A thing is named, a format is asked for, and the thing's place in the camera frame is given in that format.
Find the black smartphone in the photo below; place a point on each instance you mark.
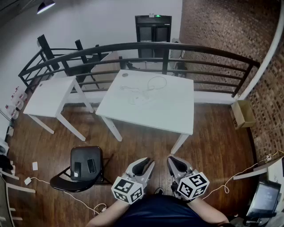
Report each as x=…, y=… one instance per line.
x=77, y=169
x=91, y=165

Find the black tablet on stand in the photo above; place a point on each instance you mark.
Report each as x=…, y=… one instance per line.
x=264, y=197

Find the black folding chair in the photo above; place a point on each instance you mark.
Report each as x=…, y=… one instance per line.
x=84, y=155

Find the black metal railing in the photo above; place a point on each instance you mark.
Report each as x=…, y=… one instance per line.
x=155, y=45

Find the row of clear bottles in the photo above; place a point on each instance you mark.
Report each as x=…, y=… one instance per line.
x=16, y=103

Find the white power strip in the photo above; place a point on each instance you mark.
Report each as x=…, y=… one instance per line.
x=138, y=99

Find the white floor card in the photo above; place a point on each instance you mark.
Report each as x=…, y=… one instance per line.
x=35, y=166

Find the ceiling lamp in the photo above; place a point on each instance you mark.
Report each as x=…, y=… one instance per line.
x=45, y=6

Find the person's right forearm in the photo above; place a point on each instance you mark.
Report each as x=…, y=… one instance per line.
x=208, y=212

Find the white floor adapter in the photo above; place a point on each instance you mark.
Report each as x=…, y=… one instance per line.
x=28, y=180

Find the white shelf board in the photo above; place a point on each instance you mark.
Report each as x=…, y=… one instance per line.
x=250, y=174

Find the person's left forearm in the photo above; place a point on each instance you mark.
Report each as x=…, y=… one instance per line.
x=106, y=216

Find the white pipe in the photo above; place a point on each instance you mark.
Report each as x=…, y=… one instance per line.
x=269, y=51

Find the black stair railing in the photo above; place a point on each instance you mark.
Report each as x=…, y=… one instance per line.
x=47, y=49

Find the black glass-door cabinet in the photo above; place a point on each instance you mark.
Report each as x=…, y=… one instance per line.
x=153, y=31

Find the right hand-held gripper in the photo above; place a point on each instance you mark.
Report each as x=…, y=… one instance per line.
x=193, y=185

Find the cardboard box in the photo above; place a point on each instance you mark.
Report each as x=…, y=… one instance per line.
x=243, y=113

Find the person's dark blue shirt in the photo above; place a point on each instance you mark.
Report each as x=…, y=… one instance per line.
x=159, y=212

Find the small white table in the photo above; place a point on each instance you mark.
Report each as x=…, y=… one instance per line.
x=48, y=97

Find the large white table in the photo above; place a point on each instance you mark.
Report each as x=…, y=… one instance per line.
x=159, y=110

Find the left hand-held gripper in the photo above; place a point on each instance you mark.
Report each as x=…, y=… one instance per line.
x=127, y=189

